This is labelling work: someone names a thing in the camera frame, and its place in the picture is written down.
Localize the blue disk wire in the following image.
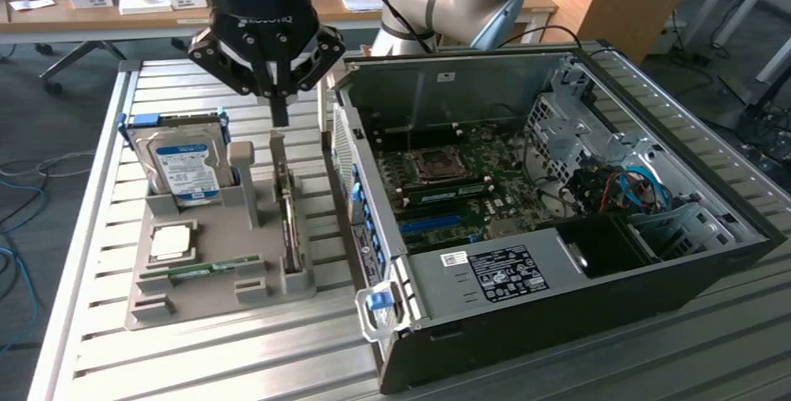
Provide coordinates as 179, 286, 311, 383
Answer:
622, 165, 674, 213

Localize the black open PC case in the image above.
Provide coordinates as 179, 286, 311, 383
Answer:
319, 39, 787, 395

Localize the black desk leg with castors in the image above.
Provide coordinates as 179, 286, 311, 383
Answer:
35, 38, 187, 95

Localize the grey floor cable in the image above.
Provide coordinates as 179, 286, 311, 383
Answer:
0, 148, 98, 181

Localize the grey power supply with label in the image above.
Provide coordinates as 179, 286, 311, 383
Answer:
395, 228, 590, 328

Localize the blue expansion slot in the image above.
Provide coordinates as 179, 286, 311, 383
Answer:
396, 213, 463, 236

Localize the hard disk with blue label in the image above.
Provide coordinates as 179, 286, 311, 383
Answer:
116, 111, 231, 209

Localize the silver drive cage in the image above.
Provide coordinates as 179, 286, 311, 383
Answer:
523, 56, 737, 261

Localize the white card with red print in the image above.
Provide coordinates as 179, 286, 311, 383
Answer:
8, 0, 58, 13

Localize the green motherboard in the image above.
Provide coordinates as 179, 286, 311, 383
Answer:
370, 125, 581, 254

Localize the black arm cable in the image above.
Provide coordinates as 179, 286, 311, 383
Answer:
355, 0, 438, 54

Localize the wooden desk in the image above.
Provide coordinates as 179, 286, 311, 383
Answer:
0, 0, 562, 46

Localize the grey parts rack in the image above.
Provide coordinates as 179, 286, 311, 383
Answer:
123, 140, 319, 332

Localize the CPU socket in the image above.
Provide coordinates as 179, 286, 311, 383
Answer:
412, 146, 463, 185

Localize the green RAM stick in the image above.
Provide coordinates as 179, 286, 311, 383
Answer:
160, 255, 262, 281
408, 182, 491, 207

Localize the graphics card with metal bracket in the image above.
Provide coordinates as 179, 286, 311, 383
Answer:
268, 129, 310, 282

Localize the red and black wire bundle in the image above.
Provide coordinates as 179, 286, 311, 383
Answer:
567, 164, 650, 215

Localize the silver CPU chip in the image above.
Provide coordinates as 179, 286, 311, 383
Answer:
150, 226, 200, 264

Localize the blue floor cable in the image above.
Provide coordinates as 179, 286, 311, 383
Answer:
0, 177, 50, 357

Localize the black cable to case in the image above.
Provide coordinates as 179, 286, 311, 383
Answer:
523, 24, 623, 57

